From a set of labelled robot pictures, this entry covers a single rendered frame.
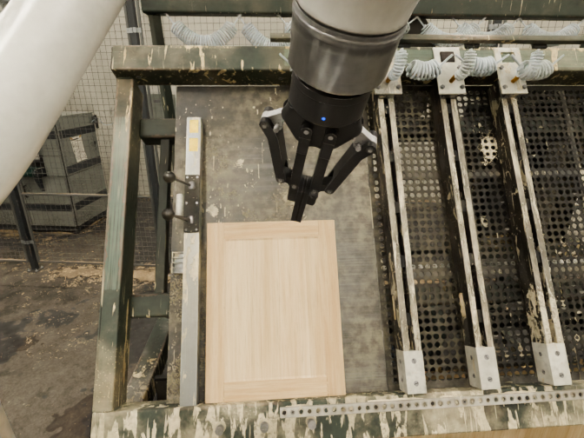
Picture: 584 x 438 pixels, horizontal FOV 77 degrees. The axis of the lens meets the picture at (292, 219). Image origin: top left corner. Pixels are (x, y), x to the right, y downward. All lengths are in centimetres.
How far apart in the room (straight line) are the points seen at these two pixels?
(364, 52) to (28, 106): 23
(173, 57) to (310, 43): 119
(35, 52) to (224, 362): 107
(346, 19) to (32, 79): 21
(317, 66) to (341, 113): 5
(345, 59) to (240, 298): 103
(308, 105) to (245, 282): 96
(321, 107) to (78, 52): 19
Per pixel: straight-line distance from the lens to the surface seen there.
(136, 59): 150
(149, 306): 135
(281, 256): 125
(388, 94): 142
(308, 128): 38
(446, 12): 208
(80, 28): 33
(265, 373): 126
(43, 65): 31
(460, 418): 139
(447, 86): 151
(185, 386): 126
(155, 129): 150
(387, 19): 29
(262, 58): 144
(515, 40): 153
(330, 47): 30
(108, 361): 131
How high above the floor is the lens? 181
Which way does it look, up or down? 20 degrees down
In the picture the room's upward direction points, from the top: straight up
